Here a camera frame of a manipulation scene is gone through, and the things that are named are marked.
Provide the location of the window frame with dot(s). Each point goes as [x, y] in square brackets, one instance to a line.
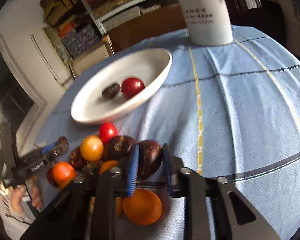
[20, 102]

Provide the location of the dark purple passion fruit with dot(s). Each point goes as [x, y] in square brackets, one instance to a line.
[118, 147]

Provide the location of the brown wooden board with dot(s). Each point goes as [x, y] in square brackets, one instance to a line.
[152, 24]

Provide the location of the person's left hand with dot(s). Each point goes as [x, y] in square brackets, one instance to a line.
[26, 199]

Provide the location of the framed picture leaning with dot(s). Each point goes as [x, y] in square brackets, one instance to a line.
[92, 56]

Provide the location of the white thermos jug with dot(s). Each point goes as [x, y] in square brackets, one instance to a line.
[207, 21]

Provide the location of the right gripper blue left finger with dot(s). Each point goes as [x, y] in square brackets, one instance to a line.
[132, 171]

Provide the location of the red cherry tomato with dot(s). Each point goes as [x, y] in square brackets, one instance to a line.
[107, 132]

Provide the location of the dark chestnut in plate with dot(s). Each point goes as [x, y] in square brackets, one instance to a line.
[111, 91]

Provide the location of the orange fruit left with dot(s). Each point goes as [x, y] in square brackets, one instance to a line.
[63, 173]

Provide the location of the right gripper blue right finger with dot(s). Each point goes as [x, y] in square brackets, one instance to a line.
[169, 170]

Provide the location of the dark chestnut left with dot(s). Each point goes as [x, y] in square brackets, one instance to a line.
[76, 159]

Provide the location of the red plum in plate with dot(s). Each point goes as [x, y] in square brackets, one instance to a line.
[131, 86]

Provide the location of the yellow orange tomato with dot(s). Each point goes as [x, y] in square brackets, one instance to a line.
[92, 148]

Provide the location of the white ceramic plate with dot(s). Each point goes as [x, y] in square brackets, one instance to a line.
[149, 65]

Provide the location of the blue checked tablecloth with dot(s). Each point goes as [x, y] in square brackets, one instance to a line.
[231, 111]

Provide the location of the large orange fruit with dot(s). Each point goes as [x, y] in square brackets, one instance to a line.
[144, 207]

